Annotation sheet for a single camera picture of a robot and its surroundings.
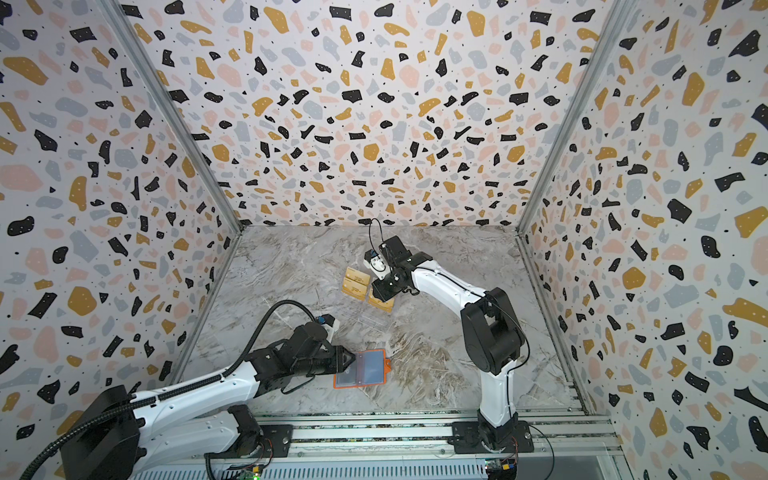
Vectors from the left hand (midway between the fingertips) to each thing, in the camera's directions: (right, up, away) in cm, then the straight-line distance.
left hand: (359, 355), depth 79 cm
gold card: (-3, +20, +16) cm, 25 cm away
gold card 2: (-4, +16, +16) cm, 23 cm away
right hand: (+4, +17, +11) cm, 21 cm away
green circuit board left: (-24, -25, -9) cm, 35 cm away
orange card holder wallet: (+2, -6, +6) cm, 8 cm away
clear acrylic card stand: (-3, +12, +20) cm, 23 cm away
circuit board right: (+35, -25, -8) cm, 44 cm away
